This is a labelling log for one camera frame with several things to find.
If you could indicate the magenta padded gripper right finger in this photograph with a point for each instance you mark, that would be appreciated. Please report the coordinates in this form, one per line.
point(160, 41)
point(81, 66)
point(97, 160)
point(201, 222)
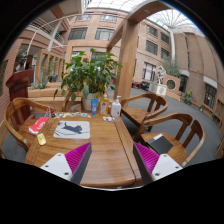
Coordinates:
point(153, 166)

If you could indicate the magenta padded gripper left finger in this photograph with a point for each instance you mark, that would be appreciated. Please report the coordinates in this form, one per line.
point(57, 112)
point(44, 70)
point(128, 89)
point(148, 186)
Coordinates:
point(70, 166)

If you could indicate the grey cat mouse pad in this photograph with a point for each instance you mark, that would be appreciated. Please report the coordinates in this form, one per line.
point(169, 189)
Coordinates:
point(72, 130)

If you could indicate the black notebook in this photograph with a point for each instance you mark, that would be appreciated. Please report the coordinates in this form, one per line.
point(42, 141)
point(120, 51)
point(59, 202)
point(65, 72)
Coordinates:
point(160, 144)

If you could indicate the wooden table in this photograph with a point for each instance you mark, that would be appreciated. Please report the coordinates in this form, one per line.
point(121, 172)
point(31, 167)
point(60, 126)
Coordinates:
point(111, 161)

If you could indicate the near right wooden armchair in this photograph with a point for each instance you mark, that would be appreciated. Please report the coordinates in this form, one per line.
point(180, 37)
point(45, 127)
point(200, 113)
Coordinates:
point(177, 128)

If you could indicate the wooden armchair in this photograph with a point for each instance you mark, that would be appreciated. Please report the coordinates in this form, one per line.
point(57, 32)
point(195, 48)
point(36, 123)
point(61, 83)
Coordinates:
point(18, 118)
point(153, 105)
point(177, 128)

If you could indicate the red and white packet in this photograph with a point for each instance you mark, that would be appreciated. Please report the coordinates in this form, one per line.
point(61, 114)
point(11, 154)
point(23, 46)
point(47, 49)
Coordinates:
point(36, 127)

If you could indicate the far right wooden armchair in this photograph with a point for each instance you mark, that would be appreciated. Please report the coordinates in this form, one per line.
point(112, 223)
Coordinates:
point(153, 105)

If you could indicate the blue tube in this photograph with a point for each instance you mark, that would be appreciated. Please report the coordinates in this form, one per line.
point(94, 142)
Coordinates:
point(94, 106)

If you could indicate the white pump bottle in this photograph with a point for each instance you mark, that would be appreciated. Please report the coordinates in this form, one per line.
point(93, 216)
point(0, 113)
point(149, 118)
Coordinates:
point(116, 108)

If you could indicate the yellow liquid bottle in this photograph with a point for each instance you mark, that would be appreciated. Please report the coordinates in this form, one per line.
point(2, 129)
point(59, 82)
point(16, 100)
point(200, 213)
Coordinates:
point(104, 104)

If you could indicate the left wooden armchair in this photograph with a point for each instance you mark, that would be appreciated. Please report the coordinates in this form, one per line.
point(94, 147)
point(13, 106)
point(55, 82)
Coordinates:
point(18, 118)

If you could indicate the white planter box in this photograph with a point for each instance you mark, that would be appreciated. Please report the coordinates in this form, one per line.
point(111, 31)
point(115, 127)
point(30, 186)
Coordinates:
point(158, 89)

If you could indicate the green potted plant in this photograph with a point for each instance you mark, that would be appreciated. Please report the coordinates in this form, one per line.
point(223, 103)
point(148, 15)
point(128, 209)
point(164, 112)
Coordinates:
point(89, 76)

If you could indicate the dark wooden lectern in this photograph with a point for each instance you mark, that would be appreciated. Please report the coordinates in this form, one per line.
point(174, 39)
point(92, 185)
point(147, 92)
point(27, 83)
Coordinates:
point(18, 83)

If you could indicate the wooden pillar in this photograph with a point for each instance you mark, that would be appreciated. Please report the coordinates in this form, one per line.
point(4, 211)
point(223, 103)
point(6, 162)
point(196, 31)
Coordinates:
point(127, 33)

